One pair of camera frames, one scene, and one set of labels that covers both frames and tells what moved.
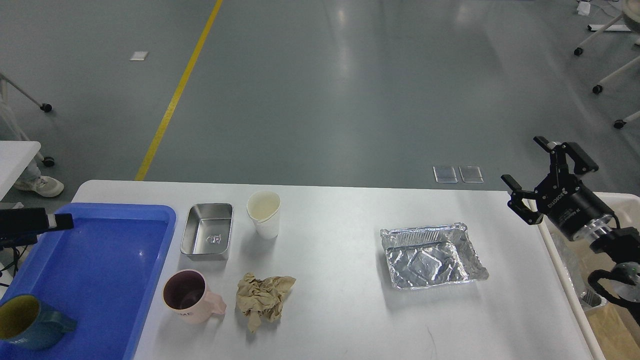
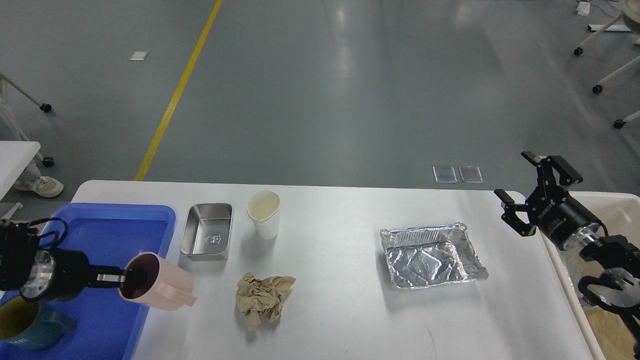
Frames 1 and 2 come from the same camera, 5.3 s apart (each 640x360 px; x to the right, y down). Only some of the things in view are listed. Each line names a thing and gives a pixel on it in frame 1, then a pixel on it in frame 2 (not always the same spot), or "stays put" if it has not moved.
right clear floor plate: [470, 174] stays put
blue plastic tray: [104, 273] stays put
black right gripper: [566, 201] to [558, 215]
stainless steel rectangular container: [206, 231] stays put
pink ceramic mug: [186, 297] to [158, 282]
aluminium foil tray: [431, 255] stays put
